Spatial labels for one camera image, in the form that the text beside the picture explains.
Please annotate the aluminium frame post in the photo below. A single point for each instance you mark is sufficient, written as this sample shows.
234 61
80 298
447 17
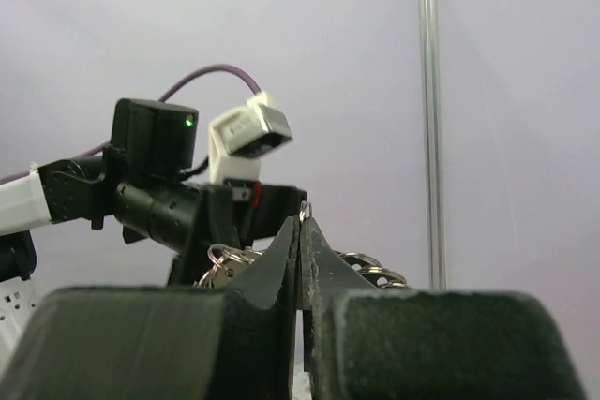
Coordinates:
430 46

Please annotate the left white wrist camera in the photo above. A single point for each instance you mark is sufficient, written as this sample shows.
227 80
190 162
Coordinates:
240 136

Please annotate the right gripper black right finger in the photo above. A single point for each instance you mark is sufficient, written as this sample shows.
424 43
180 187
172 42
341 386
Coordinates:
373 343

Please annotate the large metal keyring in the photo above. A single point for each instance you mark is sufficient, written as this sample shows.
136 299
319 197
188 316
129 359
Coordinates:
228 262

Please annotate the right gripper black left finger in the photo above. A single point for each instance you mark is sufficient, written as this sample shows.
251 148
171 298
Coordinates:
165 343

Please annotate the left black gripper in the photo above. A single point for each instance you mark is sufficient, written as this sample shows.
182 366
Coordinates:
188 218

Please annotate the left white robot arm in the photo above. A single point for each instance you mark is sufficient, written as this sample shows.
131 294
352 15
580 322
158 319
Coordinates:
144 178

